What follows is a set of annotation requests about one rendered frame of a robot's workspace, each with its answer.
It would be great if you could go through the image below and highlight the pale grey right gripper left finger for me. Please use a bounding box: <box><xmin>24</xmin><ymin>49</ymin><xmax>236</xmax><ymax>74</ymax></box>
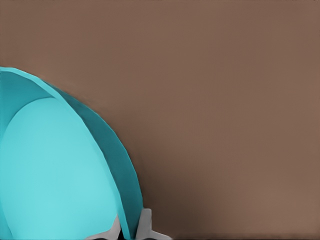
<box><xmin>85</xmin><ymin>214</ymin><xmax>123</xmax><ymax>240</ymax></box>

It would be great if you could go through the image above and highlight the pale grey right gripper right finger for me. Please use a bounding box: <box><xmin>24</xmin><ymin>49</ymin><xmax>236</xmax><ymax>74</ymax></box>
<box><xmin>134</xmin><ymin>207</ymin><xmax>173</xmax><ymax>240</ymax></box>

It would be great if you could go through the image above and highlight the turquoise plate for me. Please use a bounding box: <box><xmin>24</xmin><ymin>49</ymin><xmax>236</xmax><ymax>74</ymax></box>
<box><xmin>0</xmin><ymin>66</ymin><xmax>144</xmax><ymax>240</ymax></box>

